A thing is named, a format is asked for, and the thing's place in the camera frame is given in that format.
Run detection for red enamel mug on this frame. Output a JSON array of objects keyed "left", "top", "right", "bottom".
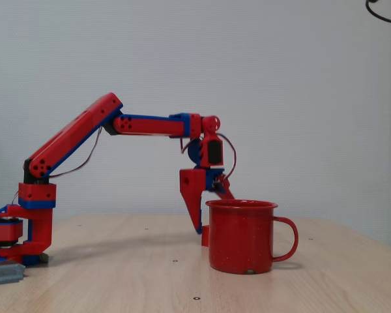
[{"left": 205, "top": 199, "right": 299, "bottom": 275}]

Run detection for grey metal table clamp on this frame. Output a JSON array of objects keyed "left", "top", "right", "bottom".
[{"left": 0, "top": 263, "right": 26, "bottom": 287}]

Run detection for gripper servo wire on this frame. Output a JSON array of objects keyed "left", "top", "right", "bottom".
[{"left": 214, "top": 132, "right": 237, "bottom": 180}]

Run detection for arm servo wire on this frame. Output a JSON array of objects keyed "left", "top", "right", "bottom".
[{"left": 47, "top": 126, "right": 104, "bottom": 179}]

